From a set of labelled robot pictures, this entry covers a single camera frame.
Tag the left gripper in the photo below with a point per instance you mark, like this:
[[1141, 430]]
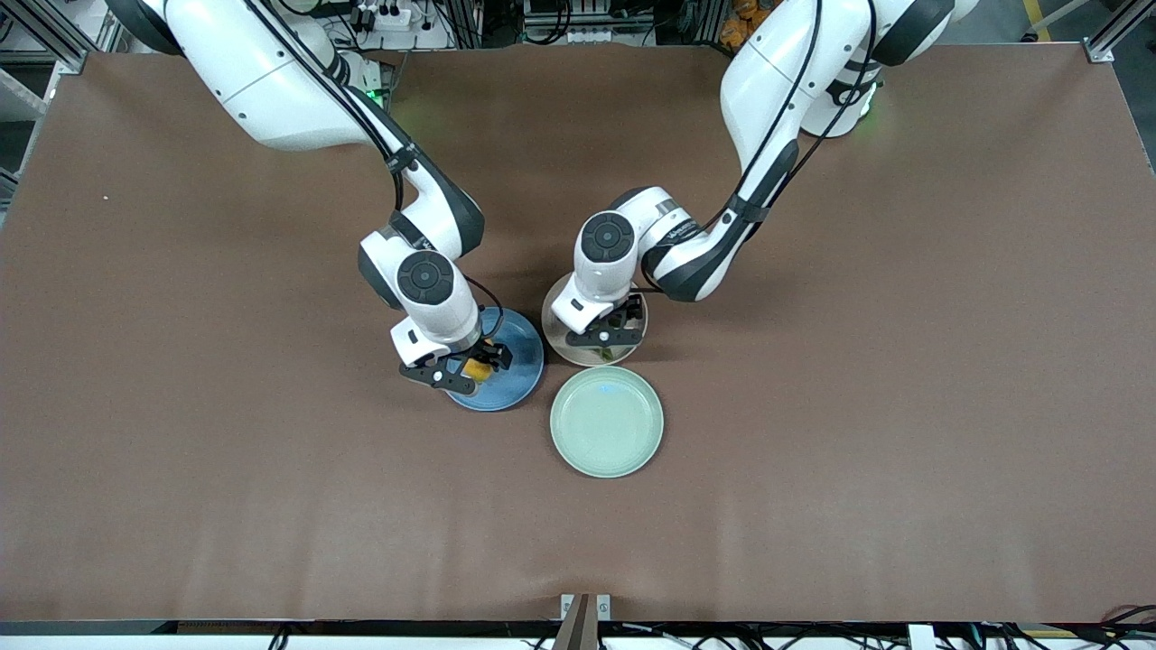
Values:
[[627, 318]]

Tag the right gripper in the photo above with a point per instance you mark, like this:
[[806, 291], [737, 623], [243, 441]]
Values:
[[489, 354]]

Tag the yellow lemon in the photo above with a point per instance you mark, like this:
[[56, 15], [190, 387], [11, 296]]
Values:
[[477, 369]]

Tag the green lettuce leaf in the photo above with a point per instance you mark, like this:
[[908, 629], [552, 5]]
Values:
[[607, 349]]

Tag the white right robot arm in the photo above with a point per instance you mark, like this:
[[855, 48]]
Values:
[[271, 81]]

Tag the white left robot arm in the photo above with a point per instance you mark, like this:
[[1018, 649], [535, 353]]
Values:
[[777, 72]]

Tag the blue round plate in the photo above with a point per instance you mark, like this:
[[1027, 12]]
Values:
[[519, 361]]

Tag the beige round plate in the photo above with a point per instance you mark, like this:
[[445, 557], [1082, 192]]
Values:
[[578, 354]]

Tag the green round plate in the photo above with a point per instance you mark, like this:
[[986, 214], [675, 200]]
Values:
[[605, 422]]

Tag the pile of orange items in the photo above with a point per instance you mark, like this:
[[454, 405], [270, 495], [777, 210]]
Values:
[[736, 23]]

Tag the white power strip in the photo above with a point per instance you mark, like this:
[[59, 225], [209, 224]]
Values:
[[388, 13]]

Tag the metal table edge bracket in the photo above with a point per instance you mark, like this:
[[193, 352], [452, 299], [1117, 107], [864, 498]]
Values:
[[585, 623]]

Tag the aluminium frame profile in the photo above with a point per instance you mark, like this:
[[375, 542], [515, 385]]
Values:
[[1104, 43], [41, 30]]

